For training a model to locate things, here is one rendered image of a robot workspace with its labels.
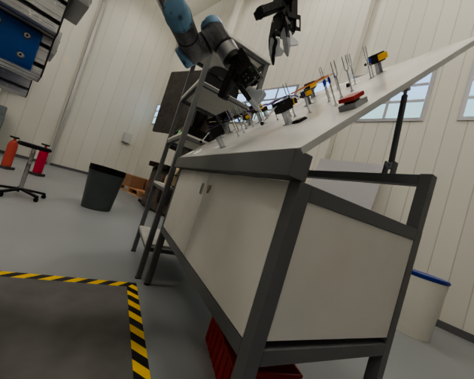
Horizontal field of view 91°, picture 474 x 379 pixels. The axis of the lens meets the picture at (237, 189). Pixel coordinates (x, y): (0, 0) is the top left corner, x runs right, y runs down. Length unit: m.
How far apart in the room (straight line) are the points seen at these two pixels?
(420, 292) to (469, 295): 1.07
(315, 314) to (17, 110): 9.11
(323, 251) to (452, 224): 3.22
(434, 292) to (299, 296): 2.25
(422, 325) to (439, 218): 1.46
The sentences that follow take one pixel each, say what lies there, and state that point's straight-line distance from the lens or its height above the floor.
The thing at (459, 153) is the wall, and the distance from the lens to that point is 4.03.
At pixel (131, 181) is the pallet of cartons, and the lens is 7.17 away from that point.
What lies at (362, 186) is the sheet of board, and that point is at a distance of 3.71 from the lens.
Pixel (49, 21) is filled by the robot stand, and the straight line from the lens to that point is 0.71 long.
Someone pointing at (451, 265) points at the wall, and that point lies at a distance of 3.79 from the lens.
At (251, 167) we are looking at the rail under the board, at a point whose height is 0.82.
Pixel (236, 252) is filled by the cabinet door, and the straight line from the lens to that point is 0.71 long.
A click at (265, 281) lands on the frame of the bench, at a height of 0.55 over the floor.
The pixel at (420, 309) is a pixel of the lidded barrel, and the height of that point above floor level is 0.26.
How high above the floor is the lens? 0.72
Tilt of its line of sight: 2 degrees up
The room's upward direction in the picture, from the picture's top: 17 degrees clockwise
